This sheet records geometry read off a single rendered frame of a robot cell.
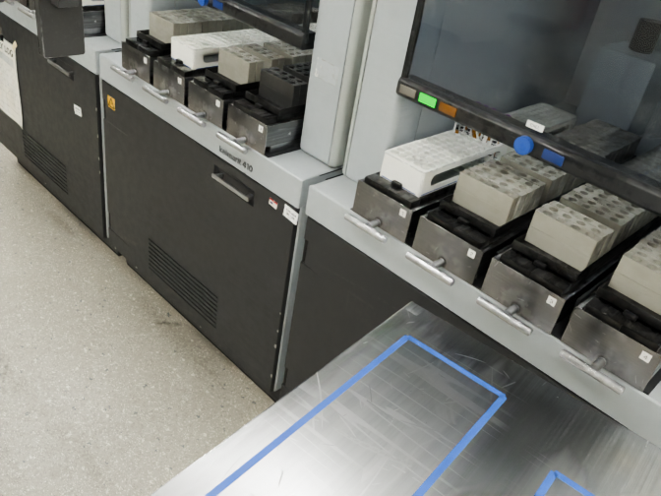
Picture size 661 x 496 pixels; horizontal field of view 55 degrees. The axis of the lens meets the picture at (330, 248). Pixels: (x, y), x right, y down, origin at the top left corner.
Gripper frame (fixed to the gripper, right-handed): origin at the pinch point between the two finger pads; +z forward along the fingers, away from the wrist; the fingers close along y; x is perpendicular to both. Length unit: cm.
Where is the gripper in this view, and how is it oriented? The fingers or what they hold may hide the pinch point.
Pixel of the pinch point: (19, 11)
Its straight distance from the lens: 56.4
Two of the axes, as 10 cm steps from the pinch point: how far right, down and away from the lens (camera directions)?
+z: -1.5, 8.3, 5.4
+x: 7.0, -3.0, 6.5
